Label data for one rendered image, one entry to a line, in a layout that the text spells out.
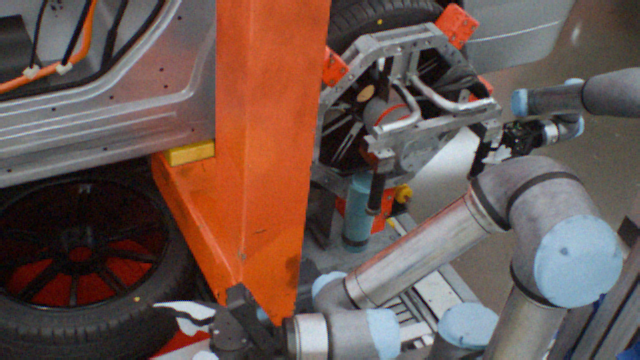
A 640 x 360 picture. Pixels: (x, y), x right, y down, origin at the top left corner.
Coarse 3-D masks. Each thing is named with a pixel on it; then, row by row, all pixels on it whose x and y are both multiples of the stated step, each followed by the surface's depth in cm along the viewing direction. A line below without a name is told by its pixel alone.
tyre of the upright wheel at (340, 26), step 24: (336, 0) 196; (360, 0) 195; (384, 0) 194; (408, 0) 197; (432, 0) 207; (336, 24) 191; (360, 24) 192; (384, 24) 196; (408, 24) 200; (336, 48) 193
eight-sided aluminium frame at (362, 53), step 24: (432, 24) 199; (360, 48) 189; (384, 48) 190; (408, 48) 194; (456, 48) 203; (360, 72) 191; (336, 96) 192; (456, 96) 219; (312, 168) 205; (336, 192) 218
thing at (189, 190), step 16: (160, 160) 215; (208, 160) 215; (160, 176) 220; (176, 176) 208; (192, 176) 209; (208, 176) 210; (176, 192) 207; (192, 192) 200; (208, 192) 197; (176, 208) 212; (192, 208) 200; (208, 208) 190; (192, 224) 200; (208, 224) 194; (192, 240) 205; (208, 240) 192; (208, 256) 194; (208, 272) 198
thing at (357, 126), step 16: (432, 48) 218; (432, 64) 219; (448, 64) 219; (368, 80) 210; (432, 80) 228; (352, 96) 211; (416, 96) 224; (352, 112) 215; (432, 112) 230; (336, 128) 244; (352, 128) 219; (320, 144) 233; (336, 144) 223; (352, 144) 238; (320, 160) 221; (336, 160) 225; (352, 160) 232
